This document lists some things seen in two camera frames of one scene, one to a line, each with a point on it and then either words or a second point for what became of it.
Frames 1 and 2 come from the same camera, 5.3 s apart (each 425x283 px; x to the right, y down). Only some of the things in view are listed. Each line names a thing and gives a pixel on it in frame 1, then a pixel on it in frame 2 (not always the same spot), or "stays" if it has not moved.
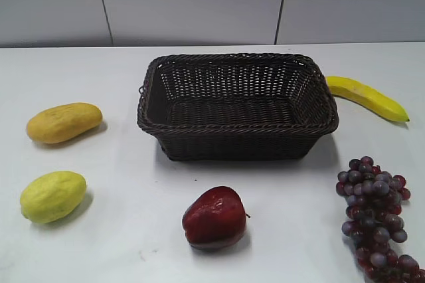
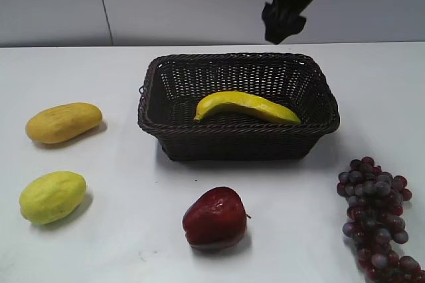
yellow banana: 354,92 to 253,103
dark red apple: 215,218 stays
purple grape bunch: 374,198 stays
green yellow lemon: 52,196 stays
